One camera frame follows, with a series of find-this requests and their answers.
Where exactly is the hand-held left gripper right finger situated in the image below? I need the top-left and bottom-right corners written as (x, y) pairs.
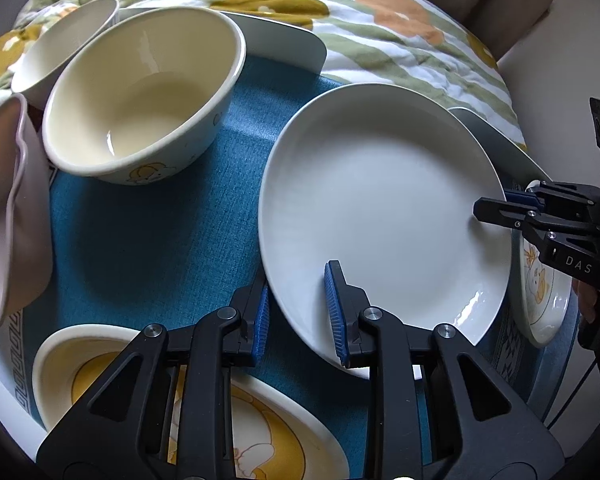
top-left (324, 260), bottom-right (566, 480)

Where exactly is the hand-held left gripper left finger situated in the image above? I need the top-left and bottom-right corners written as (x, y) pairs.
top-left (36, 275), bottom-right (271, 480)

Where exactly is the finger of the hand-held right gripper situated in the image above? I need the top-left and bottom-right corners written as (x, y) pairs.
top-left (472, 197), bottom-right (600, 241)
top-left (505, 180), bottom-right (600, 216)

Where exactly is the small cartoon plate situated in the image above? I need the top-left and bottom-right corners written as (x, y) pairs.
top-left (510, 180), bottom-right (576, 348)

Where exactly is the large yellow cartoon plate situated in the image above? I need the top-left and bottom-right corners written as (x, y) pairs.
top-left (31, 324), bottom-right (351, 480)

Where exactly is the large plain white plate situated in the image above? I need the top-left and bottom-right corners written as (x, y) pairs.
top-left (258, 82), bottom-right (512, 380)

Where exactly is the cream bowl with cartoon print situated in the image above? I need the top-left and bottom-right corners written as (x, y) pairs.
top-left (42, 7), bottom-right (247, 186)

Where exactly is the pink bowl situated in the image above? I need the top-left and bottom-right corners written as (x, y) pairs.
top-left (0, 92), bottom-right (56, 333)

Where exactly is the small white bowl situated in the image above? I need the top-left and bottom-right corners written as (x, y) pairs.
top-left (11, 0), bottom-right (120, 111)

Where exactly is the person's right hand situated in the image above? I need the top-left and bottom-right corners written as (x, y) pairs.
top-left (572, 280), bottom-right (600, 326)

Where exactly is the blue patterned tablecloth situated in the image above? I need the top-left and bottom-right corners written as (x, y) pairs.
top-left (0, 55), bottom-right (581, 480)

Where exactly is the floral striped blanket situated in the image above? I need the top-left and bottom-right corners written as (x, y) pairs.
top-left (0, 0), bottom-right (531, 161)

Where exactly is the black cable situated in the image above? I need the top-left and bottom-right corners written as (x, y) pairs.
top-left (545, 355), bottom-right (599, 430)

